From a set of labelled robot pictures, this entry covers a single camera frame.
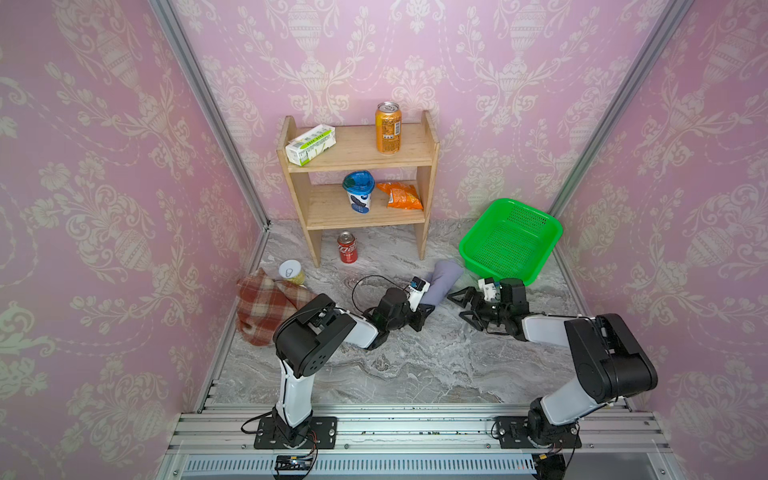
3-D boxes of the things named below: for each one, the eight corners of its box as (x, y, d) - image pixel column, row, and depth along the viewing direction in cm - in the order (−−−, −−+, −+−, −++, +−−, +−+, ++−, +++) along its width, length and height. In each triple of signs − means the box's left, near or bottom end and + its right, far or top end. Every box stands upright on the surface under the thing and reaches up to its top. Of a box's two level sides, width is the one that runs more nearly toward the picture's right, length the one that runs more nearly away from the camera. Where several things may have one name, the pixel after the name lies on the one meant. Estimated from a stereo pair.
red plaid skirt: (225, 325, 95) (207, 306, 86) (273, 278, 107) (261, 257, 97) (262, 351, 90) (247, 334, 80) (308, 299, 101) (300, 279, 92)
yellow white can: (281, 286, 104) (275, 277, 100) (285, 269, 109) (280, 259, 104) (302, 286, 104) (298, 277, 100) (306, 269, 109) (302, 259, 104)
